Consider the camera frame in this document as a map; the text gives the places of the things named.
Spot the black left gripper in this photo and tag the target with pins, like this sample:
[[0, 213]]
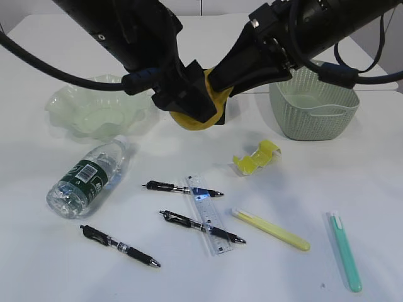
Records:
[[177, 87]]

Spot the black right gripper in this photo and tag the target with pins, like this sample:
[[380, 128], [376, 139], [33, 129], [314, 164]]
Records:
[[261, 55]]

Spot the yellow pear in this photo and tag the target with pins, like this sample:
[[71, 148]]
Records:
[[188, 123]]

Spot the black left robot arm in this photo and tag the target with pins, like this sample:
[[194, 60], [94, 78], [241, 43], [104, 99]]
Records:
[[142, 36]]

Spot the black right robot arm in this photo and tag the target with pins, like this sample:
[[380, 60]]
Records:
[[315, 26]]

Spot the black square pen holder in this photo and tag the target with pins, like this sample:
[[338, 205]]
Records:
[[220, 104]]

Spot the green woven plastic basket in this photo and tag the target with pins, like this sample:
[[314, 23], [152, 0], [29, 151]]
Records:
[[307, 109]]

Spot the yellow waste paper wrapper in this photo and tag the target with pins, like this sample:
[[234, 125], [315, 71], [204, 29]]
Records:
[[263, 155]]

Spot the black pen upper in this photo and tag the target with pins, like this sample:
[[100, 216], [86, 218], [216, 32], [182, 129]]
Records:
[[167, 187]]

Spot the black pen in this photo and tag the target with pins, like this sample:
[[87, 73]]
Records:
[[167, 187], [183, 221], [106, 240]]

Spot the green ruffled glass plate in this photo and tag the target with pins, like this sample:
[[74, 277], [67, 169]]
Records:
[[98, 114]]

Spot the black pen middle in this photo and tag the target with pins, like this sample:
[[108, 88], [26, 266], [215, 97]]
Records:
[[183, 221]]

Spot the yellow pen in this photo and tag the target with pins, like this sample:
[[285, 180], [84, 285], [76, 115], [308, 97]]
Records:
[[272, 229]]

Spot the clear plastic ruler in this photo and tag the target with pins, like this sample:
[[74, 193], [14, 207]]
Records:
[[208, 214]]

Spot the clear water bottle green label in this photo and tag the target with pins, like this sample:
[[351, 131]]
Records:
[[100, 169]]

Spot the black pen lower left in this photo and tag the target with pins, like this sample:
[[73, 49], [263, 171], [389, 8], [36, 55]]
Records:
[[106, 240]]

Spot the mint green pen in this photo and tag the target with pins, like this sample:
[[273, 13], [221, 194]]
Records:
[[346, 255]]

